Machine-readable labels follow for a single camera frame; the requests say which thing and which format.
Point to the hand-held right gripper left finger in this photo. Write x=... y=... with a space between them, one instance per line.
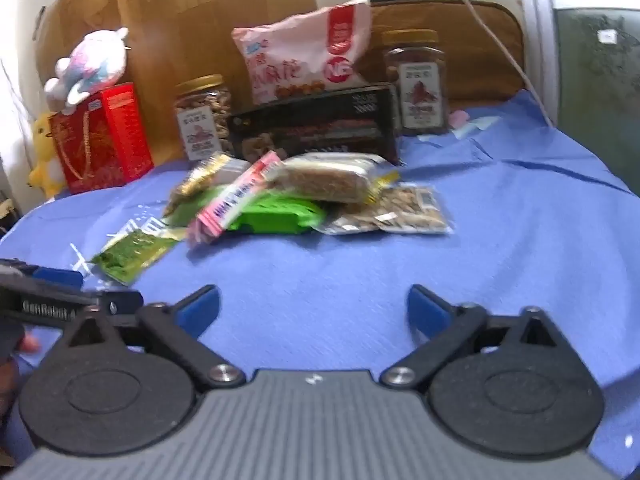
x=200 y=305

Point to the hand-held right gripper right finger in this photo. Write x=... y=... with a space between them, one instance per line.
x=425 y=310

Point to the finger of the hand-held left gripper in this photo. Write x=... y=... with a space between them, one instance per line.
x=57 y=277
x=122 y=302

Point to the dark green seaweed packet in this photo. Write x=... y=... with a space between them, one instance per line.
x=132 y=255

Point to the clear seed packet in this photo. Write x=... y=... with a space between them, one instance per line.
x=415 y=210
x=350 y=222

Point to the pink striped snack packet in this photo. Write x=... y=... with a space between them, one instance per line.
x=230 y=205

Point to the bright green snack packet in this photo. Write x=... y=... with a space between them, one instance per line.
x=275 y=217

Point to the gold snack packet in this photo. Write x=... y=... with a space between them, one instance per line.
x=205 y=175

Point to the clear grain bar packet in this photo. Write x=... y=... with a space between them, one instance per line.
x=320 y=182

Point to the black cardboard box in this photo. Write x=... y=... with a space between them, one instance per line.
x=320 y=120

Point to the person's left hand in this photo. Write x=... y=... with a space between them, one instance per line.
x=30 y=343

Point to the blue printed bedsheet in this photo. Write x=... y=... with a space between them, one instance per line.
x=350 y=260

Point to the yellow plush toy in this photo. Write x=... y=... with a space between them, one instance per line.
x=45 y=160

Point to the red gift box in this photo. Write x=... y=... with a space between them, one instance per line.
x=120 y=135

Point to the jar of pale nuts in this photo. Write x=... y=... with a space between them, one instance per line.
x=200 y=125

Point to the pink white plush toy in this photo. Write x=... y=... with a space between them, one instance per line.
x=95 y=65

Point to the nut jar with red label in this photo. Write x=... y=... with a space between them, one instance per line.
x=417 y=90

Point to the brown cushion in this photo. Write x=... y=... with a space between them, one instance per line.
x=480 y=50

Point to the pink white snack bag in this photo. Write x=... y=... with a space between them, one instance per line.
x=300 y=50

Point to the frosted glass door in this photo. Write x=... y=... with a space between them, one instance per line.
x=590 y=85

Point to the wooden board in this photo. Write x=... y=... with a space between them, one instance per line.
x=190 y=25

